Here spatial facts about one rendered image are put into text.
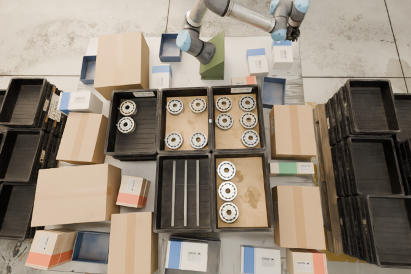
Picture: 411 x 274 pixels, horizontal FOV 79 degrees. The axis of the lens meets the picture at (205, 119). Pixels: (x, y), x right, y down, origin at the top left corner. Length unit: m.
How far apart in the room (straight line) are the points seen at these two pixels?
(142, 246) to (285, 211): 0.76
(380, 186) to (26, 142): 2.72
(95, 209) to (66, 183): 0.23
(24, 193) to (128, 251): 1.29
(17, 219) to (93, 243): 0.95
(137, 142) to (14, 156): 1.24
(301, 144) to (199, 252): 0.79
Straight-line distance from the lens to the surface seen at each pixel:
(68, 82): 3.06
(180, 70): 1.85
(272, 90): 1.78
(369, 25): 3.33
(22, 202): 2.55
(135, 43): 1.81
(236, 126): 1.52
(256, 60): 1.77
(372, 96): 2.25
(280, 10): 1.47
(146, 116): 1.61
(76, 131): 1.72
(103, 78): 1.74
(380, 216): 2.04
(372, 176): 2.18
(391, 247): 2.07
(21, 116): 2.49
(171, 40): 2.01
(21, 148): 2.53
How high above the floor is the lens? 2.27
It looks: 70 degrees down
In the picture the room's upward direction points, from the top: 11 degrees counter-clockwise
